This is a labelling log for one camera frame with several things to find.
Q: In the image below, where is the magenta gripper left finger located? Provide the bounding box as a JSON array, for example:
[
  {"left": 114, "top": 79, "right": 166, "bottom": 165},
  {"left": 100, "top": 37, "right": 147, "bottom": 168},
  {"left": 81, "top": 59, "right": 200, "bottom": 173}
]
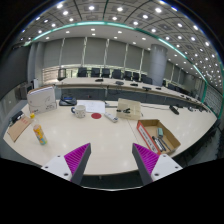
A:
[{"left": 42, "top": 143, "right": 91, "bottom": 185}]

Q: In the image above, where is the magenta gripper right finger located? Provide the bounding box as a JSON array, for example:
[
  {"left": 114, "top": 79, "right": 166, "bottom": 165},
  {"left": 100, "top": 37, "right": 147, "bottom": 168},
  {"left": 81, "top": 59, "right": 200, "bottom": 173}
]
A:
[{"left": 132, "top": 143, "right": 182, "bottom": 185}]

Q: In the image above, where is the grey marker in box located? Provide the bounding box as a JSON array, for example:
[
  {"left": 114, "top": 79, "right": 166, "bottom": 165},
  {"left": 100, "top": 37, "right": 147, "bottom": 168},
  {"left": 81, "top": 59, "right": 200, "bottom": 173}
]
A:
[{"left": 152, "top": 136, "right": 166, "bottom": 152}]

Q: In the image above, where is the open brown cardboard box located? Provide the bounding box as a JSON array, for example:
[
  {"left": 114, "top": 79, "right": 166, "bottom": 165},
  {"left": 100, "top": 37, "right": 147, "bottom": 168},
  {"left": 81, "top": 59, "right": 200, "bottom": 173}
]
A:
[{"left": 137, "top": 119, "right": 181, "bottom": 155}]

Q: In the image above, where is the teal eraser in box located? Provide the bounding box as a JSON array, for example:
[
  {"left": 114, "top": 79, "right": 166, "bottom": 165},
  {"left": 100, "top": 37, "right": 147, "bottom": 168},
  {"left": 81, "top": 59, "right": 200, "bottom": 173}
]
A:
[{"left": 157, "top": 128, "right": 163, "bottom": 138}]

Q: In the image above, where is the plastic bottle with yellow cap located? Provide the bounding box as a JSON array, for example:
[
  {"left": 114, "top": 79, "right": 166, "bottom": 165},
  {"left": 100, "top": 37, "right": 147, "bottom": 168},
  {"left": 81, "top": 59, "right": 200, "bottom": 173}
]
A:
[{"left": 30, "top": 113, "right": 47, "bottom": 145}]

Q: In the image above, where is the white ceramic mug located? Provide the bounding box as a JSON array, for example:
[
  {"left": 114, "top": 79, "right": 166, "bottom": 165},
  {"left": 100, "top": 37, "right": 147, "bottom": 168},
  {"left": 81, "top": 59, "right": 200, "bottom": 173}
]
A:
[{"left": 71, "top": 105, "right": 86, "bottom": 118}]

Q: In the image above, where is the red round coaster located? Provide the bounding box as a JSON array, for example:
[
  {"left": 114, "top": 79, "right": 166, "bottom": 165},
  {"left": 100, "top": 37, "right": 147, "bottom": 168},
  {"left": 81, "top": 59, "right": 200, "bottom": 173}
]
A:
[{"left": 91, "top": 113, "right": 102, "bottom": 119}]

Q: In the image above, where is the white power strip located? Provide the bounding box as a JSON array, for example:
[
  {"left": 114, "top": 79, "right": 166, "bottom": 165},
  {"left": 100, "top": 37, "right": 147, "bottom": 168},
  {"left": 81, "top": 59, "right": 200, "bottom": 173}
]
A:
[{"left": 104, "top": 112, "right": 118, "bottom": 123}]

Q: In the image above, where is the black remote on table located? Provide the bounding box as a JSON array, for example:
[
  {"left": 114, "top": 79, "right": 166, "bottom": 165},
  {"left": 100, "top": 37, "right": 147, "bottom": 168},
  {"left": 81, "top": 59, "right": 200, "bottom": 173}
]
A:
[{"left": 169, "top": 105, "right": 179, "bottom": 115}]

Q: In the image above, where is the beige box with stapler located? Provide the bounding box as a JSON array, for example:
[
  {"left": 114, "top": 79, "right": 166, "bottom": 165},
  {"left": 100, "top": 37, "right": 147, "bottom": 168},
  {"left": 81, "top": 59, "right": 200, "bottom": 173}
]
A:
[{"left": 116, "top": 98, "right": 141, "bottom": 120}]

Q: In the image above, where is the white paper sheet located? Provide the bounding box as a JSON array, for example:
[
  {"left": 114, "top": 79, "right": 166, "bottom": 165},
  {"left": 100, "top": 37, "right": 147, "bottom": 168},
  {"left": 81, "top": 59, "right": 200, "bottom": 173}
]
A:
[{"left": 77, "top": 100, "right": 105, "bottom": 114}]

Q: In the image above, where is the black device on table edge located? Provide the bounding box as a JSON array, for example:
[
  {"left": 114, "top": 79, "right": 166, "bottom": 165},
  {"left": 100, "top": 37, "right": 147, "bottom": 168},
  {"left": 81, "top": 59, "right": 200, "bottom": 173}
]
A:
[{"left": 11, "top": 111, "right": 24, "bottom": 123}]

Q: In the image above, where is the long curved conference desk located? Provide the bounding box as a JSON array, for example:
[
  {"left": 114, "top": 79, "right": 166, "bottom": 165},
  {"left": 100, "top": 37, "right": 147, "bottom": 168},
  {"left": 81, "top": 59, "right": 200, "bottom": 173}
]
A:
[{"left": 48, "top": 77, "right": 208, "bottom": 111}]

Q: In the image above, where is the black office chair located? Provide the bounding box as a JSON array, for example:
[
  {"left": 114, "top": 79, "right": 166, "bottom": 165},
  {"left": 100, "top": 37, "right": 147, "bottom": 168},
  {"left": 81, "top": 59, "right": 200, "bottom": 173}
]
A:
[
  {"left": 132, "top": 72, "right": 140, "bottom": 82},
  {"left": 101, "top": 68, "right": 110, "bottom": 78},
  {"left": 124, "top": 71, "right": 132, "bottom": 81},
  {"left": 91, "top": 68, "right": 100, "bottom": 77},
  {"left": 77, "top": 67, "right": 87, "bottom": 77},
  {"left": 112, "top": 69, "right": 122, "bottom": 79}
]

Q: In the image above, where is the grey round pillar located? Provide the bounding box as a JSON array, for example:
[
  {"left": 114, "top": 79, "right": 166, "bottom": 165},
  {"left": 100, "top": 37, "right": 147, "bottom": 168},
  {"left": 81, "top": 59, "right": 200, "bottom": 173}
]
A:
[{"left": 148, "top": 44, "right": 168, "bottom": 86}]

